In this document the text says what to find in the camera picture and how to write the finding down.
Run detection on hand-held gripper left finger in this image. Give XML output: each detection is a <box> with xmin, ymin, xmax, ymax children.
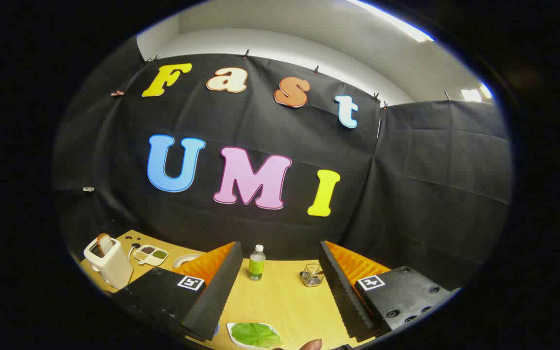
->
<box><xmin>112</xmin><ymin>241</ymin><xmax>244</xmax><ymax>342</ymax></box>

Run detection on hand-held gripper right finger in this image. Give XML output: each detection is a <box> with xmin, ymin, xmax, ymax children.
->
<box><xmin>318</xmin><ymin>240</ymin><xmax>458</xmax><ymax>341</ymax></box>

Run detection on green lettuce leaf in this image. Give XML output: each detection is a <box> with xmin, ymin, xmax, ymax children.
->
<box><xmin>231</xmin><ymin>322</ymin><xmax>280</xmax><ymax>348</ymax></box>

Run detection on white bread slice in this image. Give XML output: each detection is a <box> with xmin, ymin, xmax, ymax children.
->
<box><xmin>97</xmin><ymin>233</ymin><xmax>115</xmax><ymax>257</ymax></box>

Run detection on square white plate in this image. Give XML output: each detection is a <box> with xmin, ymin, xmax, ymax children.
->
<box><xmin>227</xmin><ymin>322</ymin><xmax>283</xmax><ymax>350</ymax></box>

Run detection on round white plate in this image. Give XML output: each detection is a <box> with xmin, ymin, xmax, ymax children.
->
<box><xmin>174</xmin><ymin>254</ymin><xmax>203</xmax><ymax>269</ymax></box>

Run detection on green label plastic bottle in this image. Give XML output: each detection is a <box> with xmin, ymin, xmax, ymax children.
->
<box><xmin>248</xmin><ymin>245</ymin><xmax>266</xmax><ymax>281</ymax></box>

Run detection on white divided condiment dish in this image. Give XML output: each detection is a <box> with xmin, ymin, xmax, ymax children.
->
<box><xmin>133</xmin><ymin>245</ymin><xmax>169</xmax><ymax>266</ymax></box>

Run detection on white toaster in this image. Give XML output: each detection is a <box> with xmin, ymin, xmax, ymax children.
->
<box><xmin>83</xmin><ymin>237</ymin><xmax>134</xmax><ymax>290</ymax></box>

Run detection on black backdrop cloth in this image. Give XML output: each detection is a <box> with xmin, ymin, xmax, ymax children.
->
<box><xmin>52</xmin><ymin>36</ymin><xmax>513</xmax><ymax>292</ymax></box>

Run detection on wire mesh basket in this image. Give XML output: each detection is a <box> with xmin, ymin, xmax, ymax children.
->
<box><xmin>301</xmin><ymin>263</ymin><xmax>325</xmax><ymax>287</ymax></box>

